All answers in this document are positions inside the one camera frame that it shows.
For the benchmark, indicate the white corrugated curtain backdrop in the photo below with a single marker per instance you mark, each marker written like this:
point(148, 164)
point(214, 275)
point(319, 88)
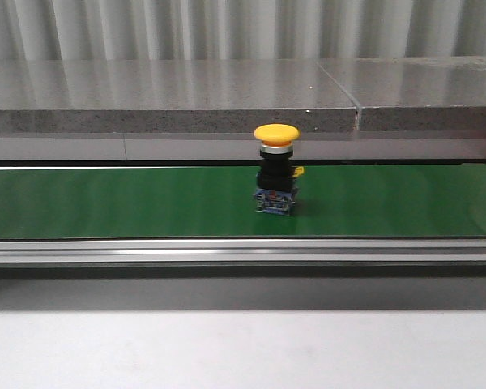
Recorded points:
point(190, 30)

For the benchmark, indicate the grey stone slab left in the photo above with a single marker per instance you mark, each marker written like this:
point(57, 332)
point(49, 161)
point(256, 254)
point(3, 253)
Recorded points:
point(143, 96)

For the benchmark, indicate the silver aluminium conveyor rail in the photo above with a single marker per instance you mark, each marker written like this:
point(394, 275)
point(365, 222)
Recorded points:
point(245, 250)

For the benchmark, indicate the grey stone slab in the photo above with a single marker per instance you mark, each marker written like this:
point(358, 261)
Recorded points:
point(143, 96)
point(414, 94)

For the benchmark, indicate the grey stone slab right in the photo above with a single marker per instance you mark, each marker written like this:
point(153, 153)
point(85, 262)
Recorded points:
point(414, 94)

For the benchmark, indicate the green conveyor belt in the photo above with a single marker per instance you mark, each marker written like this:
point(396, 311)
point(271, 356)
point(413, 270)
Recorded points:
point(334, 200)

